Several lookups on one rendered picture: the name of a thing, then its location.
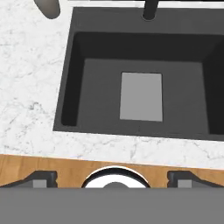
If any wooden cupboard front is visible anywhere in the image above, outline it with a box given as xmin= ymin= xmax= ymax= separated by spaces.
xmin=0 ymin=153 xmax=224 ymax=189

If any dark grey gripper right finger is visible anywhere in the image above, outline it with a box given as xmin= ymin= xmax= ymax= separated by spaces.
xmin=166 ymin=171 xmax=224 ymax=189

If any grey rounded object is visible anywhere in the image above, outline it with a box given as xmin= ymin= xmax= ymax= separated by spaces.
xmin=33 ymin=0 xmax=61 ymax=20

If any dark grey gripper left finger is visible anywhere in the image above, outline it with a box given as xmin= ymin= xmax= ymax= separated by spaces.
xmin=0 ymin=171 xmax=59 ymax=189

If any black sink tap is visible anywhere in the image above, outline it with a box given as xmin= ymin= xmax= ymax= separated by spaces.
xmin=142 ymin=0 xmax=159 ymax=21

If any dark grey kitchen sink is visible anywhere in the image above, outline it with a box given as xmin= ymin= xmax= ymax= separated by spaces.
xmin=52 ymin=6 xmax=224 ymax=143

